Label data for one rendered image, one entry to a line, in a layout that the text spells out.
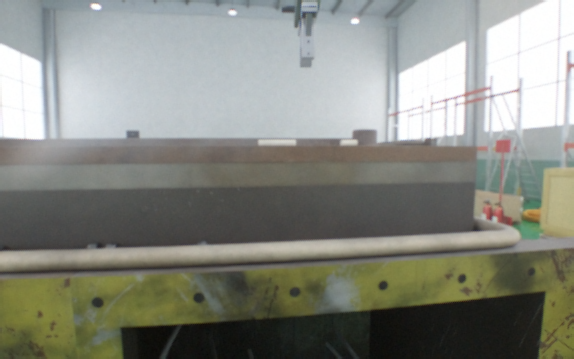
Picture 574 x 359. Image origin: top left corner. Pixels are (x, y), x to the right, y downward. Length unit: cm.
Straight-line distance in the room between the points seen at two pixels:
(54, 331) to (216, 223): 20
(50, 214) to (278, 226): 28
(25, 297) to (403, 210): 45
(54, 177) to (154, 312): 20
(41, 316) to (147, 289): 11
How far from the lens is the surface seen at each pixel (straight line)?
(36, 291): 39
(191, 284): 33
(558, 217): 563
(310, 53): 65
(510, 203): 687
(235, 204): 38
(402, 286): 38
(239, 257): 33
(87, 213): 43
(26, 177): 46
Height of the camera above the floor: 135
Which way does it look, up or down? 5 degrees down
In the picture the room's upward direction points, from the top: straight up
